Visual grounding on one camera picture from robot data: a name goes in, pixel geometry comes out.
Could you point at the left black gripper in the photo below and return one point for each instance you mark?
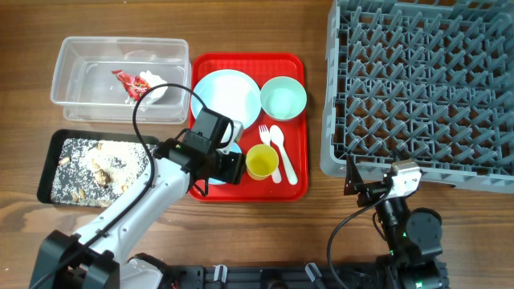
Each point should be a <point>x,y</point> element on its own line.
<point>234,168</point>

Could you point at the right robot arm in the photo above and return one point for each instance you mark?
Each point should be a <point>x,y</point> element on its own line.
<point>413,236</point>

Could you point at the mint green bowl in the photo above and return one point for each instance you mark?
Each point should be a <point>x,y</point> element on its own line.
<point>283,98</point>

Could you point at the black waste tray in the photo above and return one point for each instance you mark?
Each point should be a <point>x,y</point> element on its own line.
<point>49,168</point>

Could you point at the crumpled white tissue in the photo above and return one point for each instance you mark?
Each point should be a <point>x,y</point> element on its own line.
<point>153,81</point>

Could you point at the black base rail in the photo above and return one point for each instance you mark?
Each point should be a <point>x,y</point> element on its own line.
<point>353,275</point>

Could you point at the clear plastic bin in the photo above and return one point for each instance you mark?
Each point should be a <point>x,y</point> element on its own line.
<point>83,83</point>

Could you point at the food leftovers rice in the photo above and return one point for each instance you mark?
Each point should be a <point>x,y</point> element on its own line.
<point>96,172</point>

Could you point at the red snack wrapper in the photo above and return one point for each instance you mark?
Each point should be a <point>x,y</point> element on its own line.
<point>134,85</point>

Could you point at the large light blue plate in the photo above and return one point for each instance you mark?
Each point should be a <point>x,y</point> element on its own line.
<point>231,93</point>

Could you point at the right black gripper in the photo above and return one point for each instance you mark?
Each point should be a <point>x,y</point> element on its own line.
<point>355,185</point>

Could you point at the small light blue bowl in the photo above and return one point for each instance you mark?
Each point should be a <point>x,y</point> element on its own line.
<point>237,148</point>

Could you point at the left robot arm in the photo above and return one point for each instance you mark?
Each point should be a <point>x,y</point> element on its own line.
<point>97,254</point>

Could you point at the white plastic spoon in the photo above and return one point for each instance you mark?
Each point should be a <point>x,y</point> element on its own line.
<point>277,138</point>

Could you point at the yellow plastic cup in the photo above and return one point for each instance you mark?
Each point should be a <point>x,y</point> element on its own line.
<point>261,161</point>

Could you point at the red plastic tray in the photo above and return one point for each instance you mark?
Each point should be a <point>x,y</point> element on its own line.
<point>261,66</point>

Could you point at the white plastic fork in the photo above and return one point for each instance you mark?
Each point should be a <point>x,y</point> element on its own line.
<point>265,137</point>

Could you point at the grey dishwasher rack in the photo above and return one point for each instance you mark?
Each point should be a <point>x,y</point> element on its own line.
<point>426,80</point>

